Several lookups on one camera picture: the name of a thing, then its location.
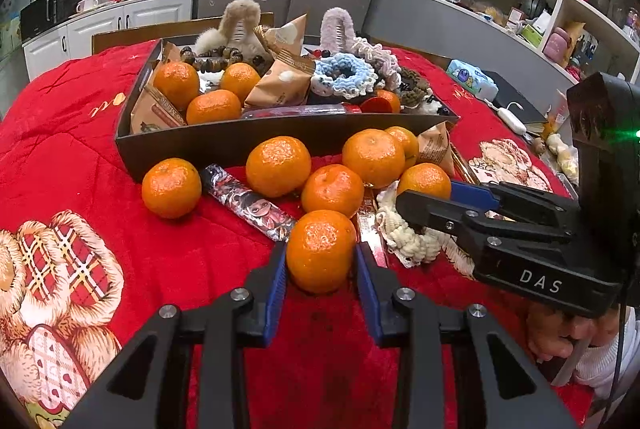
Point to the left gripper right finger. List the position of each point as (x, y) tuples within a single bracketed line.
[(497, 386)]

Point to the blue tissue pack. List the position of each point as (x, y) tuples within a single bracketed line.
[(472, 79)]

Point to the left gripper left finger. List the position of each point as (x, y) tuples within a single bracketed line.
[(147, 384)]

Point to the beige fuzzy hair clip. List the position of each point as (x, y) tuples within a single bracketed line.
[(235, 30)]

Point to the tray mandarin back left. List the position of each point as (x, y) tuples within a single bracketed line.
[(179, 83)]

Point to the wooden chair back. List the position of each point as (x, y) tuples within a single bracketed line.
[(167, 31)]

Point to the red candy bar wrapper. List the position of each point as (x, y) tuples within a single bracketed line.
[(367, 229)]

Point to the tray mandarin front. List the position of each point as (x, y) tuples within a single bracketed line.
[(213, 106)]

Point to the black shallow tray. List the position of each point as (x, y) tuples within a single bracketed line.
[(228, 144)]

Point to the right hand of person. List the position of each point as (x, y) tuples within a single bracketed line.
[(550, 333)]

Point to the black microwave oven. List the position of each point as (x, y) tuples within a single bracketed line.
[(42, 15)]

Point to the dark brown scrunchie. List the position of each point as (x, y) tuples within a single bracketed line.
[(413, 88)]

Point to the white power adapter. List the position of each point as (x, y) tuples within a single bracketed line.
[(508, 117)]

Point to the blue white knitted scrunchie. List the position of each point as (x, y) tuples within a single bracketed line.
[(344, 76)]

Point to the white kitchen cabinet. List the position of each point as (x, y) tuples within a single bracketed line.
[(72, 39)]

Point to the pink fuzzy hair clip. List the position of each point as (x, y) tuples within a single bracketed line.
[(337, 31)]

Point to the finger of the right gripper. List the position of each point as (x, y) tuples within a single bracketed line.
[(475, 194), (421, 210)]

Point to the pink white ruffled scrunchie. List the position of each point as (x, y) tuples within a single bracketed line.
[(383, 61)]

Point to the clear bottle red cap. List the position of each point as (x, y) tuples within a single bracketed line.
[(302, 110)]

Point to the small tray mandarin right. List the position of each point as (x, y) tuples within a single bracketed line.
[(391, 98)]

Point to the tray mandarin back middle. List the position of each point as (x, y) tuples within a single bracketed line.
[(240, 78)]

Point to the large mandarin orange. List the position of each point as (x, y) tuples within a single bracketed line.
[(376, 157)]

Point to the upper brown triangular pack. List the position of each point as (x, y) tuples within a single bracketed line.
[(288, 37)]

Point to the brown paper snack bag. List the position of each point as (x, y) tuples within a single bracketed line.
[(152, 111)]

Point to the printed snack bar wrapper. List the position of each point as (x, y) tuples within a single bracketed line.
[(247, 204)]

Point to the red quilted table cover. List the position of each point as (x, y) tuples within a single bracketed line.
[(84, 264)]

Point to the cream braided scrunchie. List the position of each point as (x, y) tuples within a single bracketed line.
[(414, 246)]

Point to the brown triangular snack pack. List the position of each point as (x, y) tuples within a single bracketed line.
[(286, 83)]

